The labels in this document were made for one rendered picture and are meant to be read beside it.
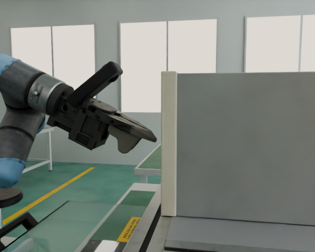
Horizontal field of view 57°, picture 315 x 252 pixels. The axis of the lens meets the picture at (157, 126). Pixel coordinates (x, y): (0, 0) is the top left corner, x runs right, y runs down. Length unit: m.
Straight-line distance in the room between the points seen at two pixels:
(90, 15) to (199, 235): 5.59
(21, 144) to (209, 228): 0.42
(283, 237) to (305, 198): 0.06
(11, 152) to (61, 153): 5.41
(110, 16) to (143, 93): 1.52
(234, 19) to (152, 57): 1.53
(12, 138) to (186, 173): 0.38
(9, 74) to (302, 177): 0.53
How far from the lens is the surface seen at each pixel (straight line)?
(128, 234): 0.50
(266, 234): 0.41
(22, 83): 0.62
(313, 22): 5.60
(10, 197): 2.41
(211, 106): 0.40
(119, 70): 0.56
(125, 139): 0.55
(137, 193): 1.66
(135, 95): 5.39
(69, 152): 5.97
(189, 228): 0.40
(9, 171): 0.63
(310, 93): 0.42
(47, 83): 0.60
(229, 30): 5.36
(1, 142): 0.65
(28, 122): 0.68
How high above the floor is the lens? 1.29
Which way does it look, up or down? 6 degrees down
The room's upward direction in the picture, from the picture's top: straight up
